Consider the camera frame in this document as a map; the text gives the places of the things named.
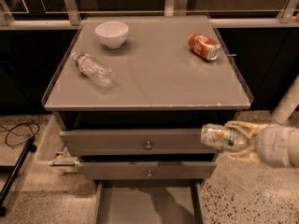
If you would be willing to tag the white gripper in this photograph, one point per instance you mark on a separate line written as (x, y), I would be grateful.
(273, 145)

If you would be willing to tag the white green 7up can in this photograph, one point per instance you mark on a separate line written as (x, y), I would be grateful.
(222, 137)

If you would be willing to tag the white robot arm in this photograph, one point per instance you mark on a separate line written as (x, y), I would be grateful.
(293, 149)

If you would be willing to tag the red cola can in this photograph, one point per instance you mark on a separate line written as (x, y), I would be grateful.
(204, 46)

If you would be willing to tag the grey top drawer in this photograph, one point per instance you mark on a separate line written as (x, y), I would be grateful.
(134, 142)

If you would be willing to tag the grey drawer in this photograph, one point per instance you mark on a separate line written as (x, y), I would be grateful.
(149, 202)
(134, 142)
(148, 170)

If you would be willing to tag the grey drawer cabinet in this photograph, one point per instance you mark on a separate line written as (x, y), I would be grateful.
(160, 84)

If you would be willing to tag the grey bottom drawer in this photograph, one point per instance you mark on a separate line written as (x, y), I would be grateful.
(149, 202)

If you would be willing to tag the grey middle drawer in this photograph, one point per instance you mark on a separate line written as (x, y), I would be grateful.
(148, 170)

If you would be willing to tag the clear plastic water bottle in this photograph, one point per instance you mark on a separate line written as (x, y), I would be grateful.
(97, 72)

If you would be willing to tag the white ceramic bowl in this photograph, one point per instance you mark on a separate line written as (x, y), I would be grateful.
(112, 34)

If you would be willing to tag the black stand leg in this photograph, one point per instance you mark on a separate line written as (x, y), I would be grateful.
(12, 172)

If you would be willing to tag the white post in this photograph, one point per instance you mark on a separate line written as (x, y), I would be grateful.
(288, 103)

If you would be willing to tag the metal window rail frame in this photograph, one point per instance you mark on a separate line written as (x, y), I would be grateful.
(58, 14)

